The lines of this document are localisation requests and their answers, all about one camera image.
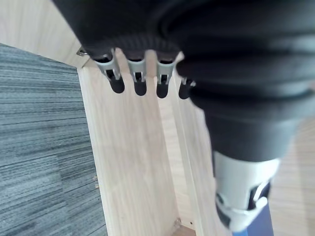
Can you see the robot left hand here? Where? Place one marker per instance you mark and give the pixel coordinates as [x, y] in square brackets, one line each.
[221, 49]

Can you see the light wooden cabinet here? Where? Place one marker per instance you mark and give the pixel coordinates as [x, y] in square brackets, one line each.
[137, 152]

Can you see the metal cabinet hinge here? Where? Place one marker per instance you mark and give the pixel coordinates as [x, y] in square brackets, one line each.
[82, 52]

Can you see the wooden cabinet door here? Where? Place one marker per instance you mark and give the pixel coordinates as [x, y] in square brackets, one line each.
[128, 147]

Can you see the blue folder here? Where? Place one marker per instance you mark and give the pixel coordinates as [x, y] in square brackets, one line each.
[258, 221]

